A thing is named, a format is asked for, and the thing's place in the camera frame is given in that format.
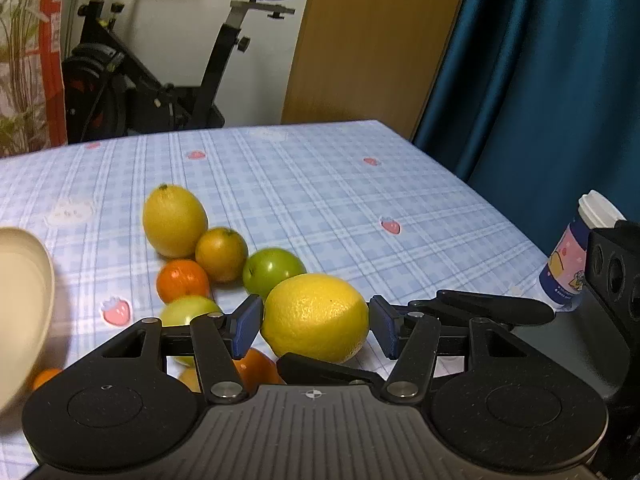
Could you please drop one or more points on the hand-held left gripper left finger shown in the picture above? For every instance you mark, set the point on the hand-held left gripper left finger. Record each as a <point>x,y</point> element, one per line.
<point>248,322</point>

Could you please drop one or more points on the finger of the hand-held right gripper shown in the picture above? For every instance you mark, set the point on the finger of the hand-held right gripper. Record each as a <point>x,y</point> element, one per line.
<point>520,307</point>
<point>320,367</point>

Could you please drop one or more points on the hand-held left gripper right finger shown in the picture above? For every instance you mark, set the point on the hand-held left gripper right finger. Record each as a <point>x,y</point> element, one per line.
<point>382,327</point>

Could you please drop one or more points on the orange tangerine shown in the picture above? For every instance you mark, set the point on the orange tangerine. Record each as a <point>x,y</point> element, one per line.
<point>46,377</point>
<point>182,280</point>
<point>257,367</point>
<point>191,379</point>

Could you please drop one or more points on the large yellow lemon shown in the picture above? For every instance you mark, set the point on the large yellow lemon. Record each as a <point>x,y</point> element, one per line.
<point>315,315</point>

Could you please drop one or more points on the green round fruit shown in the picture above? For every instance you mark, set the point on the green round fruit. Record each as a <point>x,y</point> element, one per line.
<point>270,270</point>

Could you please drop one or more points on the yellow-green round fruit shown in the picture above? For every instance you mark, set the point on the yellow-green round fruit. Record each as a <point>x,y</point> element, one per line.
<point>190,310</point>

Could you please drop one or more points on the cream round plate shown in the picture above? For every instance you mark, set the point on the cream round plate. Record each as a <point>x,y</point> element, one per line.
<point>20,300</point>

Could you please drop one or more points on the cartoon print drink cup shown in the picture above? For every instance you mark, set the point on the cartoon print drink cup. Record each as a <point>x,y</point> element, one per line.
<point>567,260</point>

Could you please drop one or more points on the yellowish tangerine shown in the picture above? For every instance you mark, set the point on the yellowish tangerine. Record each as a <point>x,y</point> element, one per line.
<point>221,255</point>

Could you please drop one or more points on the small green-tipped lemon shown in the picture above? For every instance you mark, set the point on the small green-tipped lemon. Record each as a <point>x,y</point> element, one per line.
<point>174,222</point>

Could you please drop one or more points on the blue checked tablecloth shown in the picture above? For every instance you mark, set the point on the blue checked tablecloth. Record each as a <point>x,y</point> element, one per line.
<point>300,175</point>

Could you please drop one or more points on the blue curtain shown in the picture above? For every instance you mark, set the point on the blue curtain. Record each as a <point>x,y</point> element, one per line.
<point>540,85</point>

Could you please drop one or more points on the black exercise bike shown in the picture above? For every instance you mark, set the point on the black exercise bike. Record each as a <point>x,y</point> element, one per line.
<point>150,100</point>

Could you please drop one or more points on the wooden door panel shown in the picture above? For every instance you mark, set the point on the wooden door panel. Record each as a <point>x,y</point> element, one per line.
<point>370,50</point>

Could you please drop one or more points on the printed room wall backdrop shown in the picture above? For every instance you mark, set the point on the printed room wall backdrop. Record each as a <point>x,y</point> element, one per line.
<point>25,85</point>

